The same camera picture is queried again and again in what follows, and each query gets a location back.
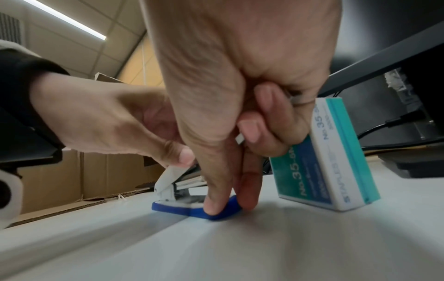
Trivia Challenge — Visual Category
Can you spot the person's left hand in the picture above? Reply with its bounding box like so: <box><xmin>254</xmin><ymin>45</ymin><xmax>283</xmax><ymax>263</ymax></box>
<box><xmin>29</xmin><ymin>72</ymin><xmax>197</xmax><ymax>168</ymax></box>

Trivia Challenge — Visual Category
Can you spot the person's right hand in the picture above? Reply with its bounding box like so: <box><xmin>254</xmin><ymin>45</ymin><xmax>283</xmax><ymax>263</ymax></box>
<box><xmin>140</xmin><ymin>0</ymin><xmax>342</xmax><ymax>215</ymax></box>

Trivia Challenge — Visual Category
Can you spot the silver staple strip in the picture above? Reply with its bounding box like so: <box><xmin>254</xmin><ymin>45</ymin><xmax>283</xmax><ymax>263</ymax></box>
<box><xmin>235</xmin><ymin>93</ymin><xmax>317</xmax><ymax>144</ymax></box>

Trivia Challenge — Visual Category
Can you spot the blue and white stapler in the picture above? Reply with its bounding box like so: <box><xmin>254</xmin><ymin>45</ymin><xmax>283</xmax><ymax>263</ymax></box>
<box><xmin>151</xmin><ymin>162</ymin><xmax>240</xmax><ymax>221</ymax></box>

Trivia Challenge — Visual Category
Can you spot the teal and white staple box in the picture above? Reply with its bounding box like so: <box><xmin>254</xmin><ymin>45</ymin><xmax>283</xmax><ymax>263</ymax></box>
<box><xmin>269</xmin><ymin>96</ymin><xmax>381</xmax><ymax>212</ymax></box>

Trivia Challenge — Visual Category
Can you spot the person's left forearm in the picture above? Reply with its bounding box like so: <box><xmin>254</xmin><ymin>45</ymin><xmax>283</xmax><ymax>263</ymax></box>
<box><xmin>0</xmin><ymin>41</ymin><xmax>70</xmax><ymax>150</ymax></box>

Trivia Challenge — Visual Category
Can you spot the small brown cardboard box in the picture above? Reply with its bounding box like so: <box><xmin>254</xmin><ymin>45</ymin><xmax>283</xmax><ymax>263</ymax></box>
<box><xmin>94</xmin><ymin>72</ymin><xmax>126</xmax><ymax>83</ymax></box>

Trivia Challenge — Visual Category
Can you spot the large brown cardboard box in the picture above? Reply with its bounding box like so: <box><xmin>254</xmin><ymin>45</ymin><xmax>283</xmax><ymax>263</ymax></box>
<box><xmin>17</xmin><ymin>149</ymin><xmax>168</xmax><ymax>201</ymax></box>

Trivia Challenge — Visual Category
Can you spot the flat brown cardboard sheet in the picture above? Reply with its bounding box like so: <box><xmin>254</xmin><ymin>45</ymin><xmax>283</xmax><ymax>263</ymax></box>
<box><xmin>6</xmin><ymin>181</ymin><xmax>155</xmax><ymax>229</ymax></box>

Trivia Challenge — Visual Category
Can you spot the long ceiling light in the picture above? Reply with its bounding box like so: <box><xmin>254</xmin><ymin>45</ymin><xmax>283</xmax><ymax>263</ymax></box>
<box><xmin>20</xmin><ymin>0</ymin><xmax>107</xmax><ymax>41</ymax></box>

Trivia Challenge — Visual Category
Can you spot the ceiling air vent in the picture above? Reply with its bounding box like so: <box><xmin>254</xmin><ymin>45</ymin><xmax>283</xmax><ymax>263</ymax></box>
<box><xmin>0</xmin><ymin>12</ymin><xmax>24</xmax><ymax>45</ymax></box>

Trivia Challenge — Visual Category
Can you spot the black computer monitor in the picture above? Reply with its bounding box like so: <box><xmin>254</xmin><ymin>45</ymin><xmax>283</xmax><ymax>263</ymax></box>
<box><xmin>318</xmin><ymin>0</ymin><xmax>444</xmax><ymax>141</ymax></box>

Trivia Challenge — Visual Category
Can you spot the black monitor stand base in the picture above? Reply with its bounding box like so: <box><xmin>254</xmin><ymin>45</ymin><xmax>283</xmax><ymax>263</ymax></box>
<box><xmin>377</xmin><ymin>150</ymin><xmax>444</xmax><ymax>178</ymax></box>

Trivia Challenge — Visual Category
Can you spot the black and white wrist camera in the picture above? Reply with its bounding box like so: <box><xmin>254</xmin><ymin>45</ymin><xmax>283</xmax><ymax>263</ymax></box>
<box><xmin>0</xmin><ymin>107</ymin><xmax>65</xmax><ymax>230</ymax></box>

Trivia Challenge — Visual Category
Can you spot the black cable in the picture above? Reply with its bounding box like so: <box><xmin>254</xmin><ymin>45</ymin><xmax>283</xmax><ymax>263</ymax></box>
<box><xmin>357</xmin><ymin>109</ymin><xmax>428</xmax><ymax>144</ymax></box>

